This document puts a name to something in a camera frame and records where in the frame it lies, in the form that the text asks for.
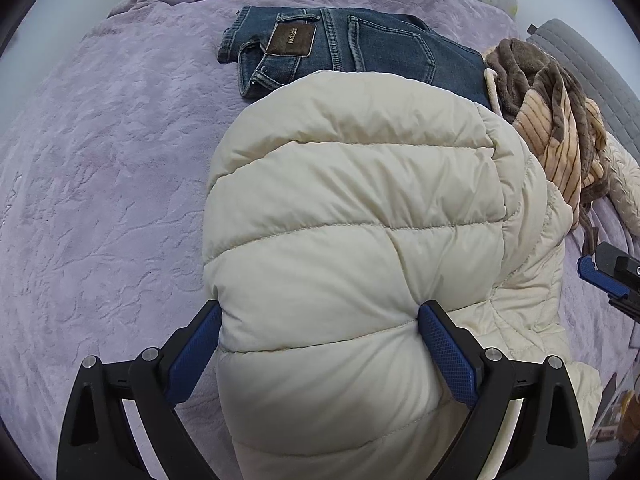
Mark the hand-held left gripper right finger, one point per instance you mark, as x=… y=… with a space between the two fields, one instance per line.
x=450 y=355

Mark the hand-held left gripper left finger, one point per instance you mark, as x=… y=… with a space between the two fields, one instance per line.
x=192 y=355

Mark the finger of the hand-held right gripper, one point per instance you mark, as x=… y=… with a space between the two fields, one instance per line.
x=600 y=275

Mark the purple plush blanket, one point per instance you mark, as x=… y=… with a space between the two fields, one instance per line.
x=100 y=170

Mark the cream puffer jacket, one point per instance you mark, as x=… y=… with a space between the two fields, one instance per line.
x=360 y=240

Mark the clutter beside bed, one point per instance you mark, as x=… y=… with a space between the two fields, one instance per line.
x=617 y=415

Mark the cream textured pillow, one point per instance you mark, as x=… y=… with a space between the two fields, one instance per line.
x=625 y=185

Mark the blue jeans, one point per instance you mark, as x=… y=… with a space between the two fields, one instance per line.
x=360 y=40

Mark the grey quilted headboard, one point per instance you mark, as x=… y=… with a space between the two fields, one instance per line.
x=590 y=70

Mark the striped beige brown fleece robe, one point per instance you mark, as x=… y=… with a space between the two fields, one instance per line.
x=555 y=125

